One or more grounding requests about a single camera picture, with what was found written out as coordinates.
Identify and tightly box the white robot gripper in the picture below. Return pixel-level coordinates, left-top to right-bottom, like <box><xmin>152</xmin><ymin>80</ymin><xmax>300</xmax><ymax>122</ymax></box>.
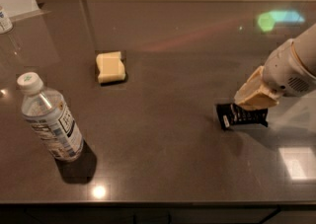
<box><xmin>234</xmin><ymin>39</ymin><xmax>316</xmax><ymax>111</ymax></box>

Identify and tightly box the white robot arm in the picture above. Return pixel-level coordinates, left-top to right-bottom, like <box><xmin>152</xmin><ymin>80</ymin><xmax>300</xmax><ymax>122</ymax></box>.
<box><xmin>234</xmin><ymin>25</ymin><xmax>316</xmax><ymax>111</ymax></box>

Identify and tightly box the black rxbar chocolate wrapper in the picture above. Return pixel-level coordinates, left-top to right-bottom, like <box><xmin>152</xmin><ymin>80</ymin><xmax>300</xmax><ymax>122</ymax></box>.
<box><xmin>215</xmin><ymin>103</ymin><xmax>268</xmax><ymax>130</ymax></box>

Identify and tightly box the clear plastic water bottle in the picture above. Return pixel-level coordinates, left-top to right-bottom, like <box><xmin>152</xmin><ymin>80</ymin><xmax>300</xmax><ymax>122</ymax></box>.
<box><xmin>17</xmin><ymin>72</ymin><xmax>84</xmax><ymax>162</ymax></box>

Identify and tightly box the white bottle at left edge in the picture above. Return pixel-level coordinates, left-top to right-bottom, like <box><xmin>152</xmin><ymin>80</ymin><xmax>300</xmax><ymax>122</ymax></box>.
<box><xmin>0</xmin><ymin>6</ymin><xmax>13</xmax><ymax>34</ymax></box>

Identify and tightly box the yellow sponge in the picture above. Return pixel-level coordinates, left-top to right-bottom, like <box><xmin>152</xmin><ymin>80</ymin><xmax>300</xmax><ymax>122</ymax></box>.
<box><xmin>96</xmin><ymin>51</ymin><xmax>125</xmax><ymax>84</ymax></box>

